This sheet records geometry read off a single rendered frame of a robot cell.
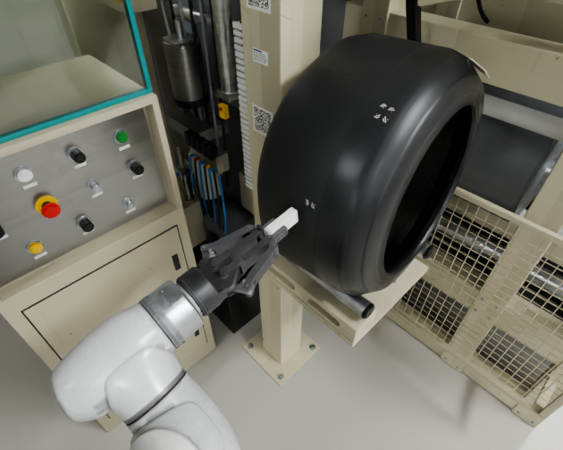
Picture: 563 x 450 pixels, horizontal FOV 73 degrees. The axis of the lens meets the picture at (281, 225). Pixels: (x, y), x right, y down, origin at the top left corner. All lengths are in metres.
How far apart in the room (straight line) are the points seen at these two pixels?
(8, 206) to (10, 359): 1.30
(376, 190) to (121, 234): 0.80
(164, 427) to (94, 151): 0.74
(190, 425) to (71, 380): 0.16
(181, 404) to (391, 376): 1.45
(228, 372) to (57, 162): 1.21
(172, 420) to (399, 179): 0.49
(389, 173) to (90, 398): 0.53
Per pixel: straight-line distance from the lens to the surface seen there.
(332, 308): 1.01
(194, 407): 0.58
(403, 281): 1.18
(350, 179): 0.64
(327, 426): 1.80
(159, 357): 0.58
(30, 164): 1.06
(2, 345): 2.36
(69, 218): 1.16
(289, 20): 0.88
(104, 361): 0.57
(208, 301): 0.60
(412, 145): 0.66
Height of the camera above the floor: 1.69
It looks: 44 degrees down
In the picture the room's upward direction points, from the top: straight up
